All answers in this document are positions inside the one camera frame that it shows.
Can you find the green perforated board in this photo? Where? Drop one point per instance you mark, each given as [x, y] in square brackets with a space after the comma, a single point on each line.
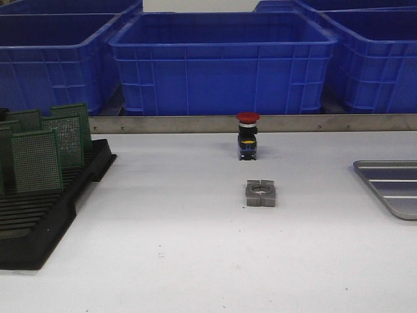
[70, 143]
[37, 166]

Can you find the rear right green board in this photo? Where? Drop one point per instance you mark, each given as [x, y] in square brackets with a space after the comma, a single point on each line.
[79, 109]

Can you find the rear left green board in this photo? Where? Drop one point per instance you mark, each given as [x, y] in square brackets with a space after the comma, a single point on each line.
[30, 120]

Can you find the silver metal tray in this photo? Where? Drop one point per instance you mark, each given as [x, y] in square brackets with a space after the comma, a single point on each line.
[393, 182]

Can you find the black slotted board rack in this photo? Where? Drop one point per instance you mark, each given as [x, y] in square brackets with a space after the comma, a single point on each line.
[33, 224]

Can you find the middle left green board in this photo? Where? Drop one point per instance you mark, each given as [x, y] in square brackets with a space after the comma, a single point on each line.
[14, 125]

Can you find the left edge green board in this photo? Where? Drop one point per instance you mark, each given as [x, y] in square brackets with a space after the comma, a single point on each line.
[7, 163]

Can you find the red emergency stop button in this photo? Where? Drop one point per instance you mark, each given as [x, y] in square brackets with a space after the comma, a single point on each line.
[247, 129]

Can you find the grey square metal nut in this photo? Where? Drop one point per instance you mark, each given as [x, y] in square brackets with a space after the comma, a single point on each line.
[260, 193]

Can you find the centre blue plastic bin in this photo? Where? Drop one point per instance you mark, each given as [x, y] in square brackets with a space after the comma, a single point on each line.
[222, 63]

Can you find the blue plastic bin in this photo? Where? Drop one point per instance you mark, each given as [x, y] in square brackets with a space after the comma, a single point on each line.
[373, 65]
[58, 59]
[222, 63]

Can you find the far right blue bin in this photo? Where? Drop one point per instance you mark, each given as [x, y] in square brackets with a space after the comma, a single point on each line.
[312, 6]

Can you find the left blue plastic bin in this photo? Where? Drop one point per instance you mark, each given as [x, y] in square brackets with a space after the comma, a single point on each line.
[58, 59]

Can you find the right blue plastic bin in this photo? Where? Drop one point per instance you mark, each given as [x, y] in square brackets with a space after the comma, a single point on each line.
[373, 65]

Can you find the steel table edge rail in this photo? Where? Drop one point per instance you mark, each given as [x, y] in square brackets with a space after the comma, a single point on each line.
[268, 123]

